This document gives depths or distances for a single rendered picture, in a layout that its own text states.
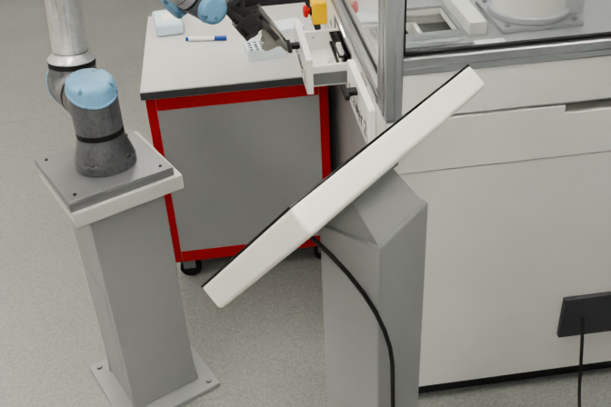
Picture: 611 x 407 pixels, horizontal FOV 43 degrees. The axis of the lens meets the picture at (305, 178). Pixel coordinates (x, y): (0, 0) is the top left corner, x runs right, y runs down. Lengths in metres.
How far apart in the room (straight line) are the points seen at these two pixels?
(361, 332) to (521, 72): 0.72
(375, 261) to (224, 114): 1.26
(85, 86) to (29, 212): 1.52
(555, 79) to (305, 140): 0.95
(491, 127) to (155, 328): 1.07
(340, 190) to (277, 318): 1.56
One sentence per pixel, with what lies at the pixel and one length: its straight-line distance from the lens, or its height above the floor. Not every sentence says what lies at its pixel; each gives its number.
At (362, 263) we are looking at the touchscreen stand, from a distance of 1.27.
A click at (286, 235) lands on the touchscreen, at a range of 1.06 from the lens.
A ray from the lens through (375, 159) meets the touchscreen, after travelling 1.14.
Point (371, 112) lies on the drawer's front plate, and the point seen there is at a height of 0.92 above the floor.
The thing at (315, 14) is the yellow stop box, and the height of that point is 0.87.
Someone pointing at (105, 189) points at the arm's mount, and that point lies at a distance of 1.88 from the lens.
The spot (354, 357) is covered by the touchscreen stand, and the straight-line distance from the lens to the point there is 1.44.
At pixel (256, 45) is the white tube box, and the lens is 2.51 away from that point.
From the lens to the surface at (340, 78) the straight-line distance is 2.14.
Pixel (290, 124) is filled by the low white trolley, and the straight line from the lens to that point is 2.46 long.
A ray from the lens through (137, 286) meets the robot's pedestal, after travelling 2.11.
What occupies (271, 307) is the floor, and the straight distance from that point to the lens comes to 2.65.
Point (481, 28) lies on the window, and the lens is 1.72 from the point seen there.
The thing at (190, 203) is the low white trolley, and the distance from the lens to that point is 2.59.
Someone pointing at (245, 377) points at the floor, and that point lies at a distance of 2.44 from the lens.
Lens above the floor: 1.79
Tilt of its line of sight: 33 degrees down
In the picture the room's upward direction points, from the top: 3 degrees counter-clockwise
